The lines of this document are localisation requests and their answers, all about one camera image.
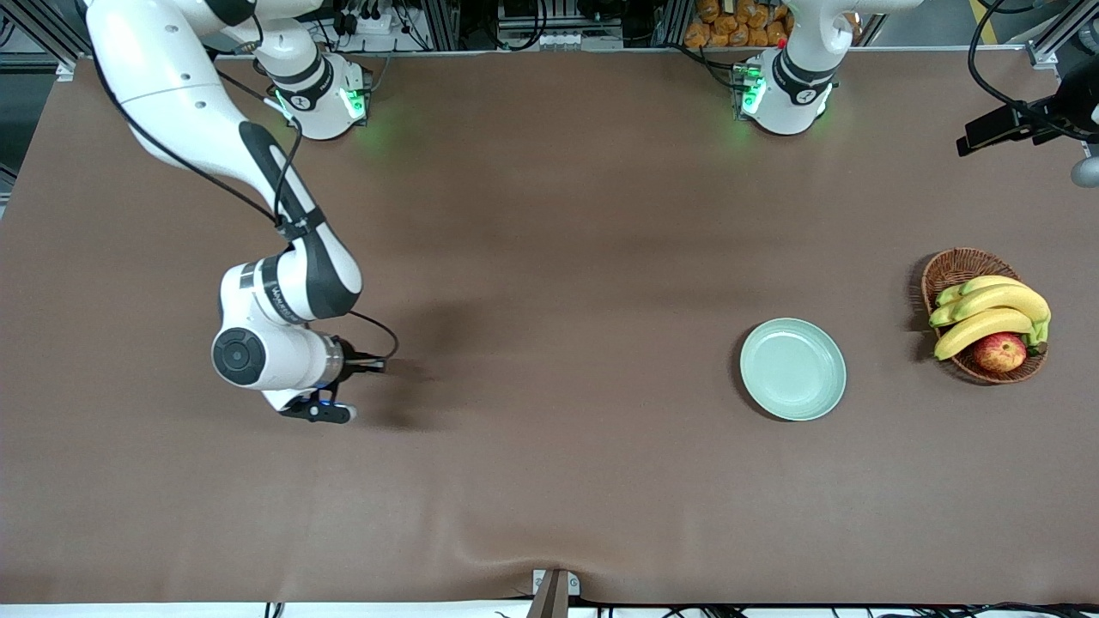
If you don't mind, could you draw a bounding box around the pale green round plate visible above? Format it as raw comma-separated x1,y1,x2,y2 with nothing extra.
739,318,847,422

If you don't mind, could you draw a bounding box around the brown wicker basket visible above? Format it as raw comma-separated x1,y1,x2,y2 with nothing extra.
920,248,1050,385

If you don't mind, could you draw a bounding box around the yellow banana bunch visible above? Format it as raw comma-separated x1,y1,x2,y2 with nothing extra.
929,275,1053,361

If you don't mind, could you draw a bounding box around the brown table cover cloth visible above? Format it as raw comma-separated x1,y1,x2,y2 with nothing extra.
0,47,1099,606

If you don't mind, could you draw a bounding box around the red yellow apple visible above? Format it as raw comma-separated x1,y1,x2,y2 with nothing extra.
973,332,1029,374

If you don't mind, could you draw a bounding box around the pile of orange round snacks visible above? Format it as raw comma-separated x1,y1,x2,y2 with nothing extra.
684,0,791,49

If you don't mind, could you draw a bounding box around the white power strip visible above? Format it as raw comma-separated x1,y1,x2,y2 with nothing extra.
342,9,406,37

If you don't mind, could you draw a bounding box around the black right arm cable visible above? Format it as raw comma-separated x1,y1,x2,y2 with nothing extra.
86,17,401,366

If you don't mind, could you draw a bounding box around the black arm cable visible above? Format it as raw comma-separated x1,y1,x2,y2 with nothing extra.
968,0,1099,142
86,17,401,366

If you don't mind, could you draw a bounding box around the aluminium frame profile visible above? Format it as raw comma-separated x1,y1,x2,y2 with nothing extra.
1026,0,1099,70
0,0,91,82

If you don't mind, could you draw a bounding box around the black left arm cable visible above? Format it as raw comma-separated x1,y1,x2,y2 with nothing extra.
968,0,1099,142

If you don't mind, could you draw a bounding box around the metal table clamp bracket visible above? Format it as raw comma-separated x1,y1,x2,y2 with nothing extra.
531,568,581,618

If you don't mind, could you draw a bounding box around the aluminium frame post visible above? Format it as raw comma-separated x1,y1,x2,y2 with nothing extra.
654,0,688,49
427,0,461,51

